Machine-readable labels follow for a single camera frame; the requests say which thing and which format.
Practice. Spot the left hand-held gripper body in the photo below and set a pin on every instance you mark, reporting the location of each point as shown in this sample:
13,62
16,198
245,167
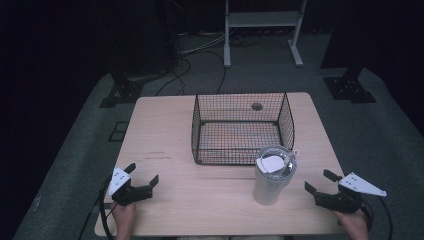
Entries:
124,193

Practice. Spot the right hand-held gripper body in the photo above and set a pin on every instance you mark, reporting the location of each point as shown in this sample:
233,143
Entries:
340,200

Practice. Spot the person's left hand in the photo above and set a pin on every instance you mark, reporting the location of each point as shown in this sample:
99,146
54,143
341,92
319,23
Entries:
125,218

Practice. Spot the person's right hand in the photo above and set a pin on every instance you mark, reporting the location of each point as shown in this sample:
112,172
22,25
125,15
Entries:
353,225

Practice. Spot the steel tumbler with clear lid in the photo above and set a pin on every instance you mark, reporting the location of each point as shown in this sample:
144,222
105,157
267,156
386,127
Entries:
268,188

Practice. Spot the black stand base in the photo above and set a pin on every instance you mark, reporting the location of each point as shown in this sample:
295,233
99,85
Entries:
123,91
348,88

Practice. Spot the white metal stand frame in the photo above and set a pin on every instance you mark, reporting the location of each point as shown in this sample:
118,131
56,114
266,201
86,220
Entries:
263,19

